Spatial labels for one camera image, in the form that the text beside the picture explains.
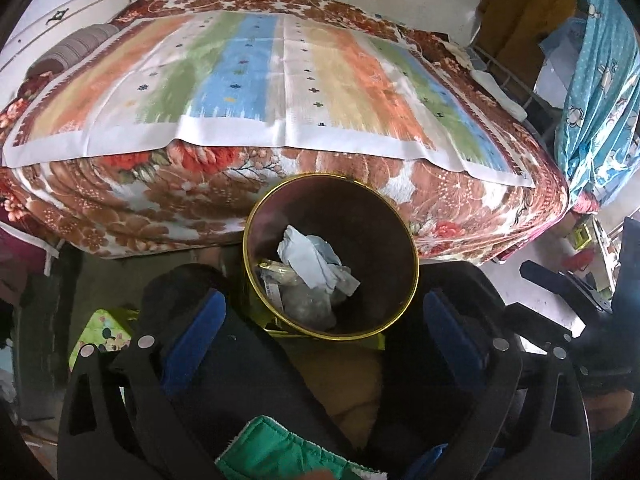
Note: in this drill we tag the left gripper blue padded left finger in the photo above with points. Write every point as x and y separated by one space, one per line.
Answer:
185 355

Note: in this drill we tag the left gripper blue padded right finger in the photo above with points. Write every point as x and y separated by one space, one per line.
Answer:
454 336

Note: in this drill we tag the yellow wrapper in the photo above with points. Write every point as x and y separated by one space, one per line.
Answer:
278 272

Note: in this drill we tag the clear plastic bag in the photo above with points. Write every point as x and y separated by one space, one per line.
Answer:
309 307

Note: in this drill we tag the white tissue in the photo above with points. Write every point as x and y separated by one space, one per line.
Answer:
315 262

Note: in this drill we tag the brown gold-rimmed trash bin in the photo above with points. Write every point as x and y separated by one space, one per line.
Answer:
363 228

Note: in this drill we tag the Mickey Mouse green stool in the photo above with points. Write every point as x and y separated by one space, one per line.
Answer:
108 329

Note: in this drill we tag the red floral blanket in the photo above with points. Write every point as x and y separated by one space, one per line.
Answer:
186 197

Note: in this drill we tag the green sleeve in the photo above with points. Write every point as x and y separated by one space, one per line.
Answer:
264 449

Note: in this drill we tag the blue patterned hanging cloth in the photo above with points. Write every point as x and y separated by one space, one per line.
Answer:
594 143

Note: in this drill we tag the white folded cloth on rack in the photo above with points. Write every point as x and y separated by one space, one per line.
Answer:
488 82

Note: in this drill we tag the striped colourful bed cover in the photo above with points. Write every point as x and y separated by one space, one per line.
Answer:
230 79

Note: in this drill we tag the metal clothes rack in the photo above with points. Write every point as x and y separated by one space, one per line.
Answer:
515 68

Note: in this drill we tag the grey striped bolster pillow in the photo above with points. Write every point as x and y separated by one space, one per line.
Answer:
72 49

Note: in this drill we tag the white headboard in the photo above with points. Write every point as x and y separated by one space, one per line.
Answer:
40 35

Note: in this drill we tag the mustard yellow hanging garment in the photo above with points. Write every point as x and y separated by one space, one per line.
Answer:
504 22

